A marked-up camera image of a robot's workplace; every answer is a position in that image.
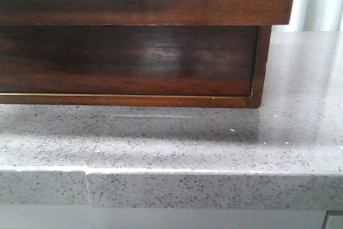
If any dark wooden drawer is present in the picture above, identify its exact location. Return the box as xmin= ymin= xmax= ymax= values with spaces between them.
xmin=1 ymin=0 xmax=293 ymax=25
xmin=0 ymin=25 xmax=259 ymax=97

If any dark wooden drawer cabinet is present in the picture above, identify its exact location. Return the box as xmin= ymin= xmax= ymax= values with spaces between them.
xmin=0 ymin=24 xmax=273 ymax=109

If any grey lower cabinet door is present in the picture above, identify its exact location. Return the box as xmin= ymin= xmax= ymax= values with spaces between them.
xmin=322 ymin=210 xmax=343 ymax=229

